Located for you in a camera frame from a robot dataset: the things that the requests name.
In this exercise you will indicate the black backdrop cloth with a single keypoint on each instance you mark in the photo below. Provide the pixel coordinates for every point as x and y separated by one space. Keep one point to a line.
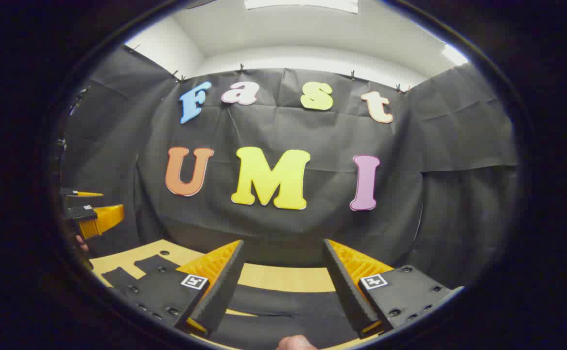
288 223

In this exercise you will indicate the ceiling light panel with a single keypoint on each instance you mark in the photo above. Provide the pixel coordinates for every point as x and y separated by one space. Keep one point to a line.
453 54
302 4

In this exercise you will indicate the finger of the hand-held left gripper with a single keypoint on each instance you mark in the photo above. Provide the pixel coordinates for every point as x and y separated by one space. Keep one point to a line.
103 218
83 194

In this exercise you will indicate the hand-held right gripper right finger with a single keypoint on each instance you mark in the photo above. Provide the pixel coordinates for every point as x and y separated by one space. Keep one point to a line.
344 287

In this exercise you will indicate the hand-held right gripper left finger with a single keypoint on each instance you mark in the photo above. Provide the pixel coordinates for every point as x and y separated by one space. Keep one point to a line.
222 287

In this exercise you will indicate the dark jeans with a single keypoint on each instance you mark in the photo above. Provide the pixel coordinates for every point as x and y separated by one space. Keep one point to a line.
288 321

